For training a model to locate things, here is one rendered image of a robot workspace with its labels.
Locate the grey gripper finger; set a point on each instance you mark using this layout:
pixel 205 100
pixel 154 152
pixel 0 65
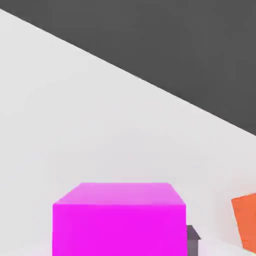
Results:
pixel 192 242

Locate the small magenta cube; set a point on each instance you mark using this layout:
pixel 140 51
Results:
pixel 120 228

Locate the large orange box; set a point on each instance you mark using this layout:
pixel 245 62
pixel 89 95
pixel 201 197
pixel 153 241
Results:
pixel 247 220

